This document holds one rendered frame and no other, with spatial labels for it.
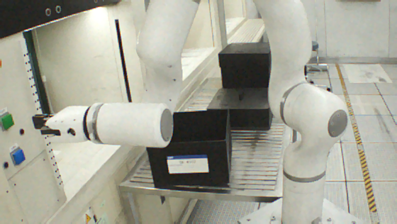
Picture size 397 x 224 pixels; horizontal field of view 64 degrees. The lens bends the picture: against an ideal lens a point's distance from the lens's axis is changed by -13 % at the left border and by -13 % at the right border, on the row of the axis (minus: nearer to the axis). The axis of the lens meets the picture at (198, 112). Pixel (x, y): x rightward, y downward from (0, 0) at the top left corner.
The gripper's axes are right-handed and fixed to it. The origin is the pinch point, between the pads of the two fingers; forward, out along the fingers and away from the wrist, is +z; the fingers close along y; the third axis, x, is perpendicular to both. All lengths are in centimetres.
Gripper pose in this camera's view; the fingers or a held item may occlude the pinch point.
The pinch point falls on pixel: (41, 121)
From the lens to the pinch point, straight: 84.9
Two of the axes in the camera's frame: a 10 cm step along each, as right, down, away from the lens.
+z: -9.6, -0.1, 3.0
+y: 2.7, -3.9, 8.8
